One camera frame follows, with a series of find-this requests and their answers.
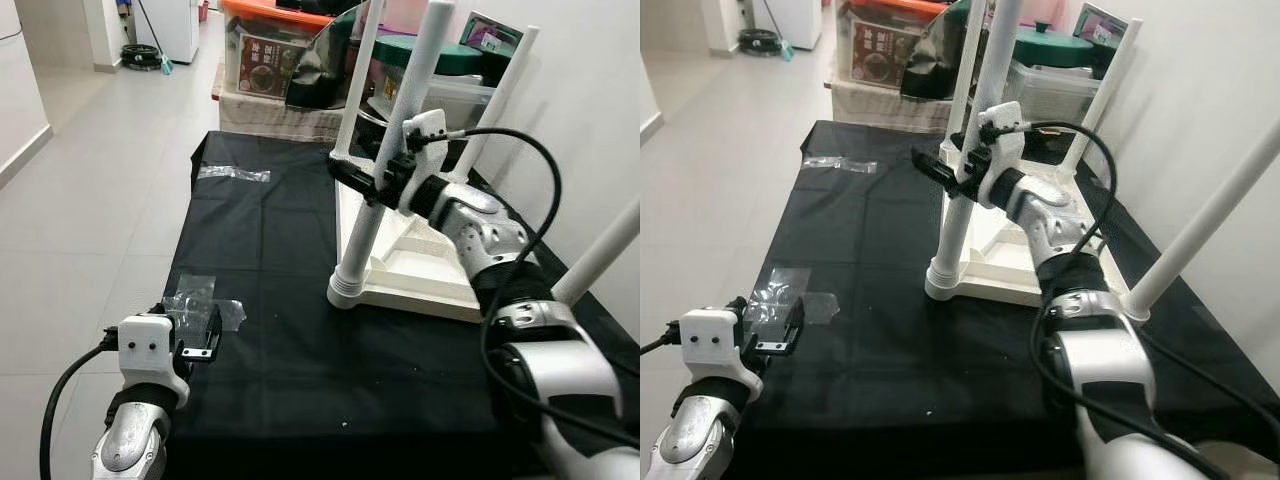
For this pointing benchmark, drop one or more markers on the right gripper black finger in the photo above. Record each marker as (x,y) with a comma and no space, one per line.
(935,166)
(355,178)

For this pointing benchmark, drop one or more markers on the black wok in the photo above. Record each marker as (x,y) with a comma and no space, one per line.
(372,122)

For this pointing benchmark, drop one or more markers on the black tablecloth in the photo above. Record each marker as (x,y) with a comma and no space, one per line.
(900,380)
(300,380)

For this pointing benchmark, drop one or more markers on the pink plastic box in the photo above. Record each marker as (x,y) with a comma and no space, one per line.
(402,12)

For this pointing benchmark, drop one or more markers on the green pot lid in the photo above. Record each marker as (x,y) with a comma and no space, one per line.
(460,55)
(1055,45)

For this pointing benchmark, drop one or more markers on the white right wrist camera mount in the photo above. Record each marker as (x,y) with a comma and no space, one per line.
(425,150)
(1000,140)

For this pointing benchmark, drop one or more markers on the clear plastic container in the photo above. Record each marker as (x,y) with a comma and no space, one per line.
(1050,90)
(460,100)

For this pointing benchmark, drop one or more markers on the dark framed picture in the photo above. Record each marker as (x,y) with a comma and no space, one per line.
(490,35)
(1100,25)

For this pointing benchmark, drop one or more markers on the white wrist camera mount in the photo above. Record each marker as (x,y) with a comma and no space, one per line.
(710,340)
(145,345)
(1000,140)
(425,150)

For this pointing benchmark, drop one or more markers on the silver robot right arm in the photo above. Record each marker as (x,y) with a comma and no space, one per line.
(1050,215)
(480,230)

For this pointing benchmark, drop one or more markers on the white plastic table top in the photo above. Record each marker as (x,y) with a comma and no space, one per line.
(420,275)
(1010,270)

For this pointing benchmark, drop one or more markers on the patterned beige cloth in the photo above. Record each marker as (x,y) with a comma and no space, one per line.
(260,115)
(870,105)

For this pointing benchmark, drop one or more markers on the broom with teal head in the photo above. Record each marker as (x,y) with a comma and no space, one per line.
(786,51)
(166,66)

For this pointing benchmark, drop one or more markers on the white appliance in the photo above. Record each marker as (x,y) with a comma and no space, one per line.
(795,15)
(175,25)

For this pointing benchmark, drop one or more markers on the storage box with orange lid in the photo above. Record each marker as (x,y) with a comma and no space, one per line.
(880,55)
(265,70)

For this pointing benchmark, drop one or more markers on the black shiny bag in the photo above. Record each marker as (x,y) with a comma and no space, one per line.
(325,65)
(935,55)

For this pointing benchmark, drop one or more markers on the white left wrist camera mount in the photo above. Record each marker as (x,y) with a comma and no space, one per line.
(710,340)
(145,345)

